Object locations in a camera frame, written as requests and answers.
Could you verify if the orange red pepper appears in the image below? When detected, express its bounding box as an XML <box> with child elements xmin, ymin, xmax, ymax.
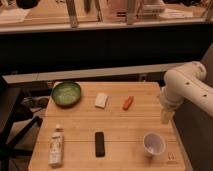
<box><xmin>122</xmin><ymin>96</ymin><xmax>134</xmax><ymax>110</ymax></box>

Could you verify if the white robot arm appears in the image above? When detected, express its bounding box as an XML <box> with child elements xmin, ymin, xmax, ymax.
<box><xmin>159</xmin><ymin>61</ymin><xmax>213</xmax><ymax>124</ymax></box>

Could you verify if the green ceramic bowl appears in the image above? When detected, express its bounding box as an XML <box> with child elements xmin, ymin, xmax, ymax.
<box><xmin>51</xmin><ymin>81</ymin><xmax>81</xmax><ymax>107</ymax></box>

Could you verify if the white paper cup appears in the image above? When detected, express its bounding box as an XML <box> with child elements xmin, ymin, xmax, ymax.
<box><xmin>143</xmin><ymin>132</ymin><xmax>166</xmax><ymax>158</ymax></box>

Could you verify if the white sponge block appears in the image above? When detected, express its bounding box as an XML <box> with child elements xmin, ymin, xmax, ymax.
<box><xmin>95</xmin><ymin>93</ymin><xmax>108</xmax><ymax>108</ymax></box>

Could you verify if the black remote control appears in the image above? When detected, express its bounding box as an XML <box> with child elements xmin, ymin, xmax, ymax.
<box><xmin>95</xmin><ymin>132</ymin><xmax>105</xmax><ymax>157</ymax></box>

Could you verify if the white plastic bottle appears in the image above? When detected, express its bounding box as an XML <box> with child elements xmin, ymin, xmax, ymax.
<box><xmin>49</xmin><ymin>124</ymin><xmax>63</xmax><ymax>167</ymax></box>

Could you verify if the black chair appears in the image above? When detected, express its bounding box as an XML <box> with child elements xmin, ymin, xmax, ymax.
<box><xmin>0</xmin><ymin>76</ymin><xmax>43</xmax><ymax>171</ymax></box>

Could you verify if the metal rail bar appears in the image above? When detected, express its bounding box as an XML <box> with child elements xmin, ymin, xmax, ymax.
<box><xmin>3</xmin><ymin>61</ymin><xmax>196</xmax><ymax>84</ymax></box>

